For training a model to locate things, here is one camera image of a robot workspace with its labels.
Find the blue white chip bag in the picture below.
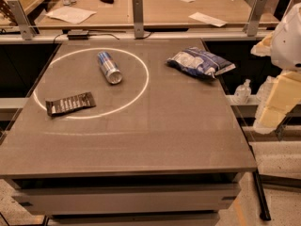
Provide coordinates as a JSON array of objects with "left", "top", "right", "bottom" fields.
[{"left": 166, "top": 47, "right": 236, "bottom": 79}]

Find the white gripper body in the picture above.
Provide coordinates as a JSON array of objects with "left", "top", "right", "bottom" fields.
[{"left": 271, "top": 3, "right": 301, "bottom": 71}]

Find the white paper sheet right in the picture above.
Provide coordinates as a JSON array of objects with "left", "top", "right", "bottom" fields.
[{"left": 190, "top": 12, "right": 226, "bottom": 27}]

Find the left sanitizer bottle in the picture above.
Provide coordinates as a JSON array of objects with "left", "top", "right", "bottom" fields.
[{"left": 233, "top": 79, "right": 251, "bottom": 105}]

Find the right metal bracket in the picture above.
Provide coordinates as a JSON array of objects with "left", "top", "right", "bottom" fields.
[{"left": 244, "top": 0, "right": 267, "bottom": 37}]

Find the red bull can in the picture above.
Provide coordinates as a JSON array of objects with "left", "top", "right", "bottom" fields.
[{"left": 98, "top": 52, "right": 122, "bottom": 85}]

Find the white paper sheet left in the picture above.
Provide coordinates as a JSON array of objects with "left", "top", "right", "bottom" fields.
[{"left": 47, "top": 6, "right": 95, "bottom": 24}]

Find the black cable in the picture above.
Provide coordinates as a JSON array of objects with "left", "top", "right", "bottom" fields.
[{"left": 52, "top": 31, "right": 153, "bottom": 44}]

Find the white table drawer unit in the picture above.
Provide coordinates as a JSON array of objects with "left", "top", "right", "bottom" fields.
[{"left": 12, "top": 173, "right": 241, "bottom": 226}]

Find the black snack wrapper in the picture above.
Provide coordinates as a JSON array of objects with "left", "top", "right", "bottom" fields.
[{"left": 46, "top": 92, "right": 96, "bottom": 117}]

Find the metal bracket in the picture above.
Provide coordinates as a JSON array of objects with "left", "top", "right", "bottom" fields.
[
  {"left": 8, "top": 0, "right": 36, "bottom": 40},
  {"left": 244, "top": 0, "right": 267, "bottom": 37},
  {"left": 132, "top": 0, "right": 144, "bottom": 39}
]

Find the left metal bracket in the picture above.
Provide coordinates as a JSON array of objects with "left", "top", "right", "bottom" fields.
[{"left": 8, "top": 0, "right": 36, "bottom": 40}]

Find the middle metal bracket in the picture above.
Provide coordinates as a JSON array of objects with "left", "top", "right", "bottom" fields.
[{"left": 132, "top": 0, "right": 144, "bottom": 39}]

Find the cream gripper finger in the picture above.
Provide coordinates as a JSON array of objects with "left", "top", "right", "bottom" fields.
[
  {"left": 257, "top": 71, "right": 301, "bottom": 128},
  {"left": 250, "top": 33, "right": 273, "bottom": 57}
]

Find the sanitizer bottle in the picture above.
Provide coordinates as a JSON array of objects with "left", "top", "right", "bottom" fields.
[
  {"left": 233, "top": 79, "right": 251, "bottom": 105},
  {"left": 256, "top": 76, "right": 275, "bottom": 102}
]

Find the black power adapter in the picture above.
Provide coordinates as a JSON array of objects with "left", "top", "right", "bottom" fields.
[{"left": 67, "top": 30, "right": 88, "bottom": 40}]

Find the right sanitizer bottle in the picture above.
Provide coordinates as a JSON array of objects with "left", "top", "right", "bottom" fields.
[{"left": 256, "top": 76, "right": 275, "bottom": 102}]

